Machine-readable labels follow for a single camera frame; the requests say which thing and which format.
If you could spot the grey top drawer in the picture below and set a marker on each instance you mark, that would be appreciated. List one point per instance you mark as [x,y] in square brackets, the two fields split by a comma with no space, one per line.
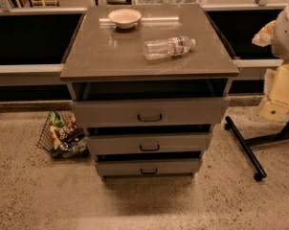
[159,112]

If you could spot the brown snack bag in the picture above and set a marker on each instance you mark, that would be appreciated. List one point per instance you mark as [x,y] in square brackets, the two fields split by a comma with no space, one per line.
[66,133]

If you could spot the grey bottom drawer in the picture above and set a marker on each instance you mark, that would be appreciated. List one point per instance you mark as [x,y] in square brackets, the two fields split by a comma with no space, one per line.
[148,167]

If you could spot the white ceramic bowl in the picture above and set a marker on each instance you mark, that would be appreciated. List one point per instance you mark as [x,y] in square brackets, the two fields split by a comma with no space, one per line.
[125,18]

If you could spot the black wheeled stand base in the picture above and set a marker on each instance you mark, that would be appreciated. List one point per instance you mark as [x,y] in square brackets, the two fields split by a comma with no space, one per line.
[246,144]

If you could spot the grey middle drawer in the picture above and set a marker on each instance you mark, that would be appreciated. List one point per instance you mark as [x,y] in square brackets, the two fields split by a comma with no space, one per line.
[128,144]

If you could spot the grey drawer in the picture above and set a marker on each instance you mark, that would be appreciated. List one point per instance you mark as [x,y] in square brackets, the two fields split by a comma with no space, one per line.
[159,112]
[128,144]
[148,167]

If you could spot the black wire basket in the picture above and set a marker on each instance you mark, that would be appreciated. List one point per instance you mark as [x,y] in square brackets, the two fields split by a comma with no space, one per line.
[75,149]

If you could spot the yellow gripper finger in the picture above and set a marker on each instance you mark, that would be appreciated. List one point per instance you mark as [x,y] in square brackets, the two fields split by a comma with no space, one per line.
[264,37]

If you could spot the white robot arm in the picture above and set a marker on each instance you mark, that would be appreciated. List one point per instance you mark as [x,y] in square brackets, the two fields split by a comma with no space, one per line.
[275,105]

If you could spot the grey drawer cabinet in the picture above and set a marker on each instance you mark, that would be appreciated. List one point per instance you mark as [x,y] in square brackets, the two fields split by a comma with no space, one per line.
[108,64]

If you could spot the green snack bag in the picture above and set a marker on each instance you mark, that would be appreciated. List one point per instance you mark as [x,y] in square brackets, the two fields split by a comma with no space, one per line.
[54,119]

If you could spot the clear plastic water bottle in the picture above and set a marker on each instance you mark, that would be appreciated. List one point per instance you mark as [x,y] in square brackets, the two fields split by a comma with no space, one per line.
[168,48]

